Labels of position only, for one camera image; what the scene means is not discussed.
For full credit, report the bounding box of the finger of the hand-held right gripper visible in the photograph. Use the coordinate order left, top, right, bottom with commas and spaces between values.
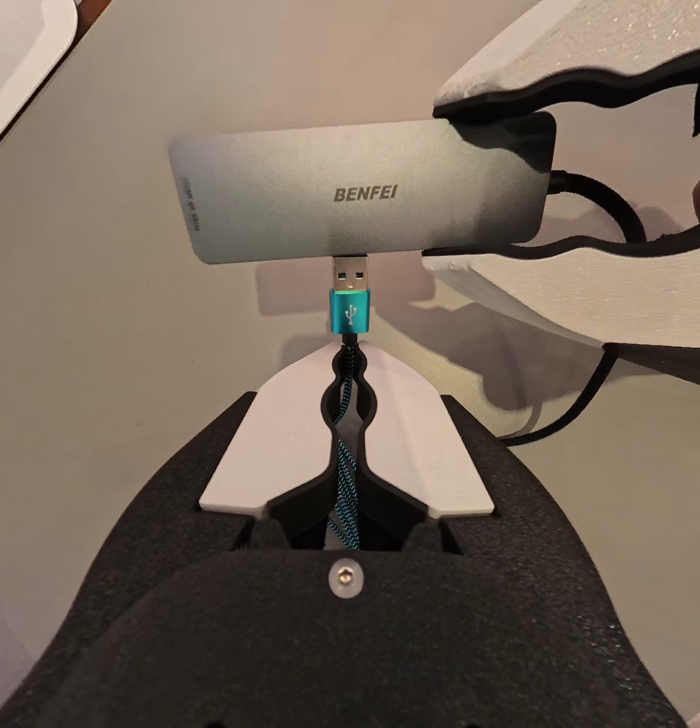
432, 0, 700, 147
421, 219, 700, 349

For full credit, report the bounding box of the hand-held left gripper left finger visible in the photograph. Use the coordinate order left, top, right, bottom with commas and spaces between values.
198, 340, 345, 549

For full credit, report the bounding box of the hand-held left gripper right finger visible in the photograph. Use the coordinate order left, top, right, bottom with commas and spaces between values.
355, 339, 497, 549

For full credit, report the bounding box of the teal braided usb cable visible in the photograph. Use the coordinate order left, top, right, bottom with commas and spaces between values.
324, 255, 372, 551

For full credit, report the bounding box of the wide grey usb hub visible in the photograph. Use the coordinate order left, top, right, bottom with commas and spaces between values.
168, 111, 648, 448

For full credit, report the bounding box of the wooden document stand white base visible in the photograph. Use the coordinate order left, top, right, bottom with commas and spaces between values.
0, 0, 79, 152

